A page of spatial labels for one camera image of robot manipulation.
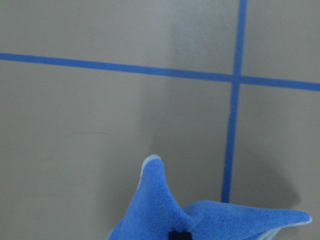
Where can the blue towel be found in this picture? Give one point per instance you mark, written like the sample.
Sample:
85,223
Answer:
154,214

